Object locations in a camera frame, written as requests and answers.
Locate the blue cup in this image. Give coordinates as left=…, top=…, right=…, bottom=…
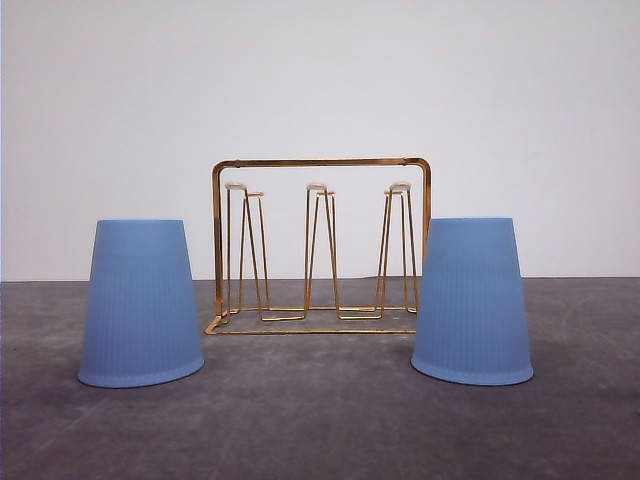
left=78, top=219, right=205, bottom=388
left=411, top=217, right=534, bottom=386

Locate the gold wire cup rack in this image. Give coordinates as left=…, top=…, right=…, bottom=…
left=204, top=156, right=432, bottom=335

